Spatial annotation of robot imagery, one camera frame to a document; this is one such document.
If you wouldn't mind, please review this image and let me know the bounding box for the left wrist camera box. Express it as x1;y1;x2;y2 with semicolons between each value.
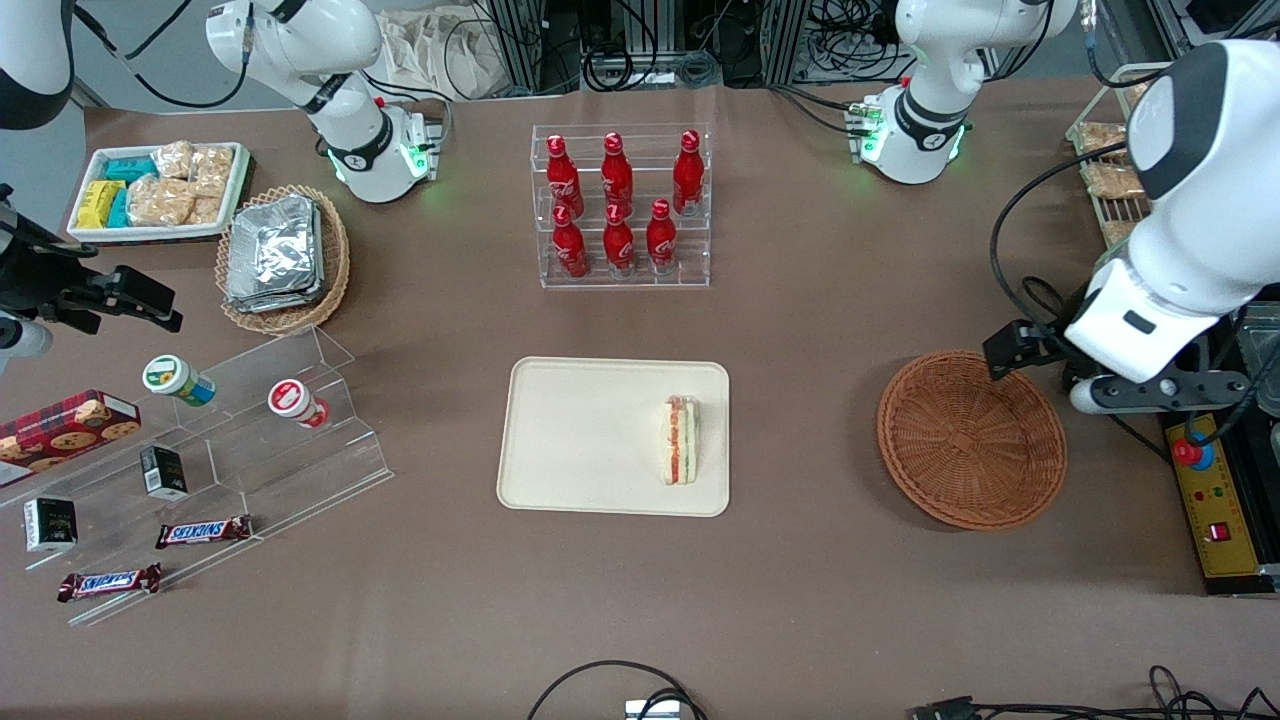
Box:
983;319;1065;382

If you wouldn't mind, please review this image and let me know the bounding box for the small black carton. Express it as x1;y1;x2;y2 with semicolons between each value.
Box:
139;445;190;501
23;497;79;554

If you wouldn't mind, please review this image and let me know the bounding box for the green lid cup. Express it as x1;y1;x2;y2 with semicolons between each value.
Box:
141;354;218;408

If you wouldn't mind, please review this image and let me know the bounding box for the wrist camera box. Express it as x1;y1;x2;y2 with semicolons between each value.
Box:
983;319;1065;382
86;264;185;334

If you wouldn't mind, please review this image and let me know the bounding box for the clear plastic container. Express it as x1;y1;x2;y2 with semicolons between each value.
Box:
1236;305;1280;417

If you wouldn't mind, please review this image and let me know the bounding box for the white rectangular snack tray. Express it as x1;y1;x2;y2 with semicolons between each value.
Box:
67;142;252;244

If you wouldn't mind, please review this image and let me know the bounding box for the white wire rack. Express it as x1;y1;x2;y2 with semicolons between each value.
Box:
1065;62;1173;253

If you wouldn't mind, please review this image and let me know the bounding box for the red tartan cookie box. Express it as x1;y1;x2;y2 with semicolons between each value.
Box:
0;389;142;489

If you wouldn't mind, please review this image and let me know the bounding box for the triangular sandwich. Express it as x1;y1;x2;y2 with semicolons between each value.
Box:
663;395;701;487

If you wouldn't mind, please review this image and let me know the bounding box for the clear acrylic stepped stand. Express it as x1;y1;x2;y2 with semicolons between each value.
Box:
0;325;395;629

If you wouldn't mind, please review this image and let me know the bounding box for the black yellow control box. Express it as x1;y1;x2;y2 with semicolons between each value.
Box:
1160;300;1280;598

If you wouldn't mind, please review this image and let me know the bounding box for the white cloth bag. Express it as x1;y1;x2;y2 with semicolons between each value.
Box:
375;8;507;101

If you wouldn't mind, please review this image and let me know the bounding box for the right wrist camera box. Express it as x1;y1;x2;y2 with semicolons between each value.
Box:
86;264;185;334

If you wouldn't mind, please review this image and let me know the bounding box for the black cable with connector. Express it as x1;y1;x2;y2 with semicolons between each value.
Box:
910;665;1280;720

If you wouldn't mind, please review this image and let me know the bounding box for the silver foil packs stack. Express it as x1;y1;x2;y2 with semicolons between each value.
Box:
226;194;327;314

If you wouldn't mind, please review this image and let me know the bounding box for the red lid cup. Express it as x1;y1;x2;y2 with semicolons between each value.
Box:
267;379;332;430

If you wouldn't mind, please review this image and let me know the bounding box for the brown snickers bar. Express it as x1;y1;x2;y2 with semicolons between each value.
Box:
57;563;163;603
155;515;254;550

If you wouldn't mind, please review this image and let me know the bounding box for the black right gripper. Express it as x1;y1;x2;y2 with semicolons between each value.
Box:
0;185;103;376

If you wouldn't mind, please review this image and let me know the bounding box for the brown round wicker basket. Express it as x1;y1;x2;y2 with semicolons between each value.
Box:
877;349;1069;532

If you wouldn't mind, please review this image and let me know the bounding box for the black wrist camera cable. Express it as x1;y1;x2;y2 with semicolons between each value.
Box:
989;143;1153;343

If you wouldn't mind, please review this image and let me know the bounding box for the red cola bottle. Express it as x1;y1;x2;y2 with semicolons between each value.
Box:
603;202;637;277
646;199;679;275
601;131;636;216
545;134;585;219
672;130;706;217
552;204;590;279

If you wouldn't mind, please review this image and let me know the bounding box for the black looped cable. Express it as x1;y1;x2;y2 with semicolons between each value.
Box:
527;660;709;720

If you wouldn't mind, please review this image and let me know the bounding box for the light oval wicker basket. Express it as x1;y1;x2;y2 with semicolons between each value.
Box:
215;184;352;335

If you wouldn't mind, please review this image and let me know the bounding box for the beige plastic tray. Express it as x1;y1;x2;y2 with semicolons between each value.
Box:
497;356;732;518

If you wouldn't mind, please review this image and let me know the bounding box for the clear acrylic bottle rack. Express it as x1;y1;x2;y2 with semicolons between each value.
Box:
531;123;712;291

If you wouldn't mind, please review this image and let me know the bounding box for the yellow snack pack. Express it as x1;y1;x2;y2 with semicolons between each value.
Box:
77;180;126;229

